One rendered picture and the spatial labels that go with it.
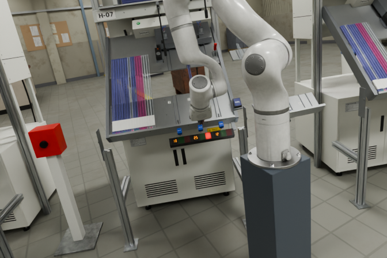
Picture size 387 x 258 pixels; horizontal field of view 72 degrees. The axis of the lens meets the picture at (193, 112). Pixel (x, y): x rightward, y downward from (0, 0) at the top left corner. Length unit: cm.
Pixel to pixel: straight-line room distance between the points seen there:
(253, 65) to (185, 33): 33
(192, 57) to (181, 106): 48
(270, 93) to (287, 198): 38
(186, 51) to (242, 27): 24
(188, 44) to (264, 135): 43
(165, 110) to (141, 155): 47
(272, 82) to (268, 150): 25
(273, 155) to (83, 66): 993
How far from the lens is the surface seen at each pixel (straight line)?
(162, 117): 144
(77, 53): 1059
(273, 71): 83
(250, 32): 95
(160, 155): 180
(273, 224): 106
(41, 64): 1060
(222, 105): 146
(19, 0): 1073
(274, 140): 95
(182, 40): 104
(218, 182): 194
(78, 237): 201
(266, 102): 90
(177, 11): 105
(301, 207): 112
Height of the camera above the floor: 119
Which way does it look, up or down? 17 degrees down
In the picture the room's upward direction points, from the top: 8 degrees counter-clockwise
